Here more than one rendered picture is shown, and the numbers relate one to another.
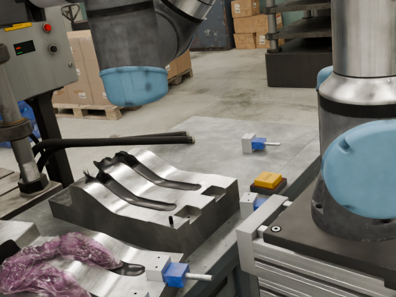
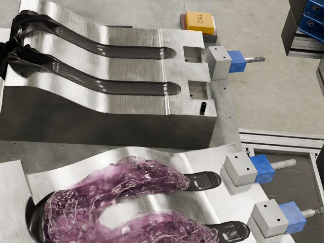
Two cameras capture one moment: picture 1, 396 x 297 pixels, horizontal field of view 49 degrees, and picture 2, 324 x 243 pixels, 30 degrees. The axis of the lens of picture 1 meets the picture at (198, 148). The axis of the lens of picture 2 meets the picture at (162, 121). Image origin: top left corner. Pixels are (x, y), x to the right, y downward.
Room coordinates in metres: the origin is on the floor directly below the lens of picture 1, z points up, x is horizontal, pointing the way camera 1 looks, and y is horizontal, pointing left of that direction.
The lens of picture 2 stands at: (0.40, 0.76, 1.61)
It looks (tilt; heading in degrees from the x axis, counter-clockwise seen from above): 43 degrees down; 309
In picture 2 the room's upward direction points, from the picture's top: 11 degrees clockwise
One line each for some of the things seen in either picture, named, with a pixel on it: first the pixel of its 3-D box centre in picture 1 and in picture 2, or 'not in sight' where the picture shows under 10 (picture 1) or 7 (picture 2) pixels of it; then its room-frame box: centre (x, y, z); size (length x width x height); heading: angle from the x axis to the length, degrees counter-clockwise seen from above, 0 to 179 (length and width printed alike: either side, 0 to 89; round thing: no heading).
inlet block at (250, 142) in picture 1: (261, 143); not in sight; (1.40, -0.22, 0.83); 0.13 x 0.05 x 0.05; 59
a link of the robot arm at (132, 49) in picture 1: (134, 51); not in sight; (0.52, 0.06, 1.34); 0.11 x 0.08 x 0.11; 164
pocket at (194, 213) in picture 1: (188, 218); (199, 97); (0.91, 0.05, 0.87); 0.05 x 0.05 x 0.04; 50
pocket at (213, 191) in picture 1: (213, 197); (193, 61); (0.99, -0.02, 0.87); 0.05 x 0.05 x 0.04; 50
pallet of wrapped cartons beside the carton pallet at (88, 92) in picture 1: (92, 71); not in sight; (5.38, 1.12, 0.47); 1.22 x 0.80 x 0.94; 56
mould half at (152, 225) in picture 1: (138, 191); (79, 70); (1.10, 0.18, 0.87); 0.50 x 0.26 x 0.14; 50
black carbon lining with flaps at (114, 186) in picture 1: (136, 178); (88, 54); (1.08, 0.18, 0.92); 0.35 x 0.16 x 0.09; 50
